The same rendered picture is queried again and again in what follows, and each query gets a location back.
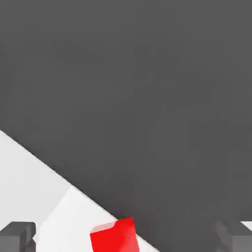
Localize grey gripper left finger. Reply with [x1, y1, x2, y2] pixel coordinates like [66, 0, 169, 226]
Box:
[0, 221, 37, 252]

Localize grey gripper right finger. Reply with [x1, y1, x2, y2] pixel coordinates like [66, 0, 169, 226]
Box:
[215, 220, 252, 252]

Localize small red cube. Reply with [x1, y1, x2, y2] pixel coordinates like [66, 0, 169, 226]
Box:
[89, 216, 140, 252]

